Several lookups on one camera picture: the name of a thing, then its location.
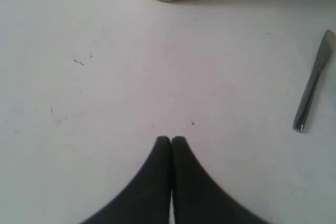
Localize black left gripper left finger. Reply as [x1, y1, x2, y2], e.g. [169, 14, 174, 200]
[83, 136, 171, 223]

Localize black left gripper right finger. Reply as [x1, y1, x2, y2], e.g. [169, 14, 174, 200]
[172, 136, 267, 223]

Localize steel table knife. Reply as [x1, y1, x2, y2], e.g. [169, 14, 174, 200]
[292, 29, 335, 133]

